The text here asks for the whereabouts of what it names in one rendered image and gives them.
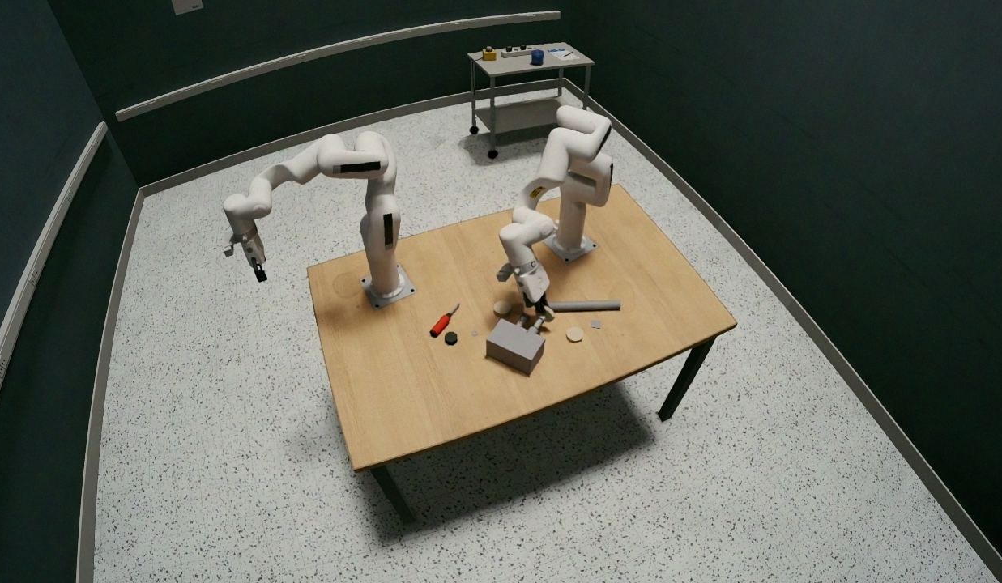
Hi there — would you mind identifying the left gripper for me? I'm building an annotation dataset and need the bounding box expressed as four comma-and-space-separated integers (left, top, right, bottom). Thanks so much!
514, 258, 549, 314

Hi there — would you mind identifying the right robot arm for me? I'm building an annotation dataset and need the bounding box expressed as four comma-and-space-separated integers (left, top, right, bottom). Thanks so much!
223, 131, 405, 300

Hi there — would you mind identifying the white gear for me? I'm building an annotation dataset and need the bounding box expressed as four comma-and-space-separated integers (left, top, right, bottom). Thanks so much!
533, 305, 555, 329

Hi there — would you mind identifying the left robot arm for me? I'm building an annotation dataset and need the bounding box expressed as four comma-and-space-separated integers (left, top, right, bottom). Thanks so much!
496, 105, 613, 282

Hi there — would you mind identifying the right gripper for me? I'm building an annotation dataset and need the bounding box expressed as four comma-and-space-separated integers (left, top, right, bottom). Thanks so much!
241, 231, 267, 283

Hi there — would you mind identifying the red flat screwdriver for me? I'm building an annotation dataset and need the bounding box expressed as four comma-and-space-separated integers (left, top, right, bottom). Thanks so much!
429, 303, 460, 337

